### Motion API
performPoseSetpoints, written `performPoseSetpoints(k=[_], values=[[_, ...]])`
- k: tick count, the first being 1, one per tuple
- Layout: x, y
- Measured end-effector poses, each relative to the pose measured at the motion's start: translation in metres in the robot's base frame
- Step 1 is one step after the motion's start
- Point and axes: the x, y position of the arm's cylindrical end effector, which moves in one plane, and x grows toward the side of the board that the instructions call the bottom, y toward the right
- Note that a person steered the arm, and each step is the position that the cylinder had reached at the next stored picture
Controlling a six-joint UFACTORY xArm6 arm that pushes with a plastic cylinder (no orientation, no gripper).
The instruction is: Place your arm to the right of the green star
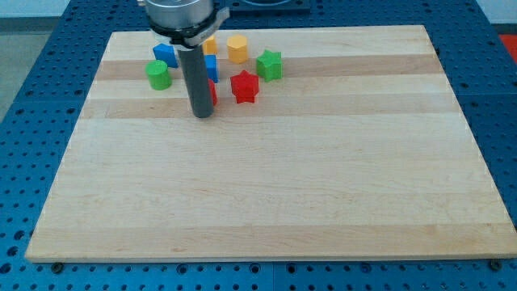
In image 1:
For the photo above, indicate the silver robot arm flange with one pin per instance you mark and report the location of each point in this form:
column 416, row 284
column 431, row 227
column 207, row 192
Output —
column 186, row 23

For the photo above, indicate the red star block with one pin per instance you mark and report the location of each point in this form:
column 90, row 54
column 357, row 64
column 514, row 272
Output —
column 245, row 87

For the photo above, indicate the green star block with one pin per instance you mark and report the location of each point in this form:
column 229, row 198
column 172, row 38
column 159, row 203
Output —
column 269, row 65

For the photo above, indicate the light wooden board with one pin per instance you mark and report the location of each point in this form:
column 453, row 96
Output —
column 359, row 152

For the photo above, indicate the red block behind rod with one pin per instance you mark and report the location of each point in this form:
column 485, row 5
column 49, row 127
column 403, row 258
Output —
column 213, row 93

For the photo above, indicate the blue cube block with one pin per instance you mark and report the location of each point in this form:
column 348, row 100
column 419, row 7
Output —
column 212, row 69

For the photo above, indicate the yellow hexagon block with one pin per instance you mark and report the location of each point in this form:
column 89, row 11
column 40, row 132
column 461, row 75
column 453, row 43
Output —
column 237, row 49

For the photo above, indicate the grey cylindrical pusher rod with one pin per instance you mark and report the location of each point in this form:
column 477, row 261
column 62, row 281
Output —
column 195, row 75

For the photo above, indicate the yellow block behind rod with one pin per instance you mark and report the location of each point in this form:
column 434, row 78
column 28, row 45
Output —
column 210, row 46

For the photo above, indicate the green cylinder block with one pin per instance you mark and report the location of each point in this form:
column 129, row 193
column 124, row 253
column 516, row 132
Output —
column 158, row 75

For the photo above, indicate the blue pentagon block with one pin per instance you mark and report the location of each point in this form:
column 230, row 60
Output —
column 163, row 52

